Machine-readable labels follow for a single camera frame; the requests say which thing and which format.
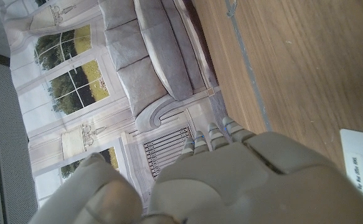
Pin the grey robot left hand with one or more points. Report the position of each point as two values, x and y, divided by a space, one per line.
231 180

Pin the grey tape strip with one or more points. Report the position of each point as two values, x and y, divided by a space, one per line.
246 62

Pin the printed living room backdrop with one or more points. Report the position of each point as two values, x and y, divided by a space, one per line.
75 77

